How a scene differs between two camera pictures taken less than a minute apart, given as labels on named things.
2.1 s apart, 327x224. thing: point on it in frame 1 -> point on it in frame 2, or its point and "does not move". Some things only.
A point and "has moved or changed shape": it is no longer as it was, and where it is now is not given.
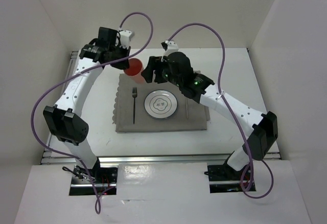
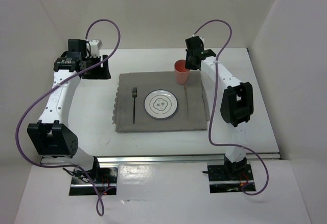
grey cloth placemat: x=155 y=107 does not move
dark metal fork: x=134 y=94 does not move
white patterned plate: x=160 y=104 does not move
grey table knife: x=187 y=107 does not move
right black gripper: x=147 y=73 -> x=188 y=66
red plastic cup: x=135 y=70 has moved or changed shape
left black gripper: x=122 y=65 -> x=104 y=74
